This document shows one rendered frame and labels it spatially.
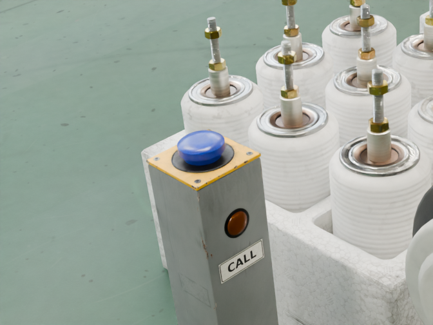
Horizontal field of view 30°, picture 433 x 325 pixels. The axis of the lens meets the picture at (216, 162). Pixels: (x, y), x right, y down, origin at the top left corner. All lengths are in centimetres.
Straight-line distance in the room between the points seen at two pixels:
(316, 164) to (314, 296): 13
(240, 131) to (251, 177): 24
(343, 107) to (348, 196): 17
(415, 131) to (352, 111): 9
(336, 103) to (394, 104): 6
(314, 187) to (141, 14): 121
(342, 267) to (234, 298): 11
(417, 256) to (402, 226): 28
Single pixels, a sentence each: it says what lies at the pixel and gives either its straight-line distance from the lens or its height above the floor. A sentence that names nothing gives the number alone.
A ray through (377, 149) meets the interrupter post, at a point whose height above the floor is 26.
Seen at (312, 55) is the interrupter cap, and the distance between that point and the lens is 100.
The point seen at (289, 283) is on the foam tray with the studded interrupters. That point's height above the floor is 11.
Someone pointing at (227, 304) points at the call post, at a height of 19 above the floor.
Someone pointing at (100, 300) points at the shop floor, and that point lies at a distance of 106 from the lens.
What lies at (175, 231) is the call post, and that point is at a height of 25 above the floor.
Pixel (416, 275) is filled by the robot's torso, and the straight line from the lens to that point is 50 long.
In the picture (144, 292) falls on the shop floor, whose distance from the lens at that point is 105.
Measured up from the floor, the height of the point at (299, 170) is 22.
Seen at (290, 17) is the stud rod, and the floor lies 30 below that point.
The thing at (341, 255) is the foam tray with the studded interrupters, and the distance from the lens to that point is 77.
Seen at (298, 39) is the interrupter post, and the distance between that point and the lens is 99.
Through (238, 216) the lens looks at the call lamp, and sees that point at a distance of 68.
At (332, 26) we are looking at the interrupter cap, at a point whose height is 25.
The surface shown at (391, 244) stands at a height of 18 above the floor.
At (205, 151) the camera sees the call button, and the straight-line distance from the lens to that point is 66.
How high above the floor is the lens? 65
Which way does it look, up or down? 30 degrees down
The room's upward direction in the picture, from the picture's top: 8 degrees counter-clockwise
